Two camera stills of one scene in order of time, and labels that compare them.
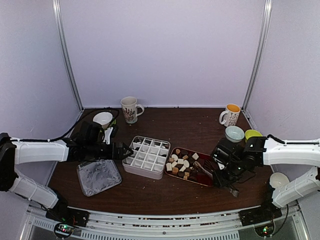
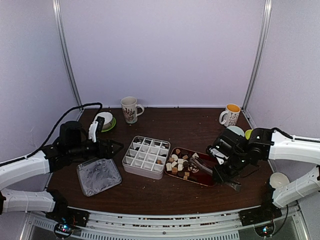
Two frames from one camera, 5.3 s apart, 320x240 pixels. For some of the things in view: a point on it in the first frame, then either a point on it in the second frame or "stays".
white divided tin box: (148, 158) stays
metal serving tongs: (233, 189) → (199, 163)
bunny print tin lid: (96, 176) stays
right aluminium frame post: (265, 22) stays
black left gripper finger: (120, 151) → (107, 148)
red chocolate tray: (191, 165) stays
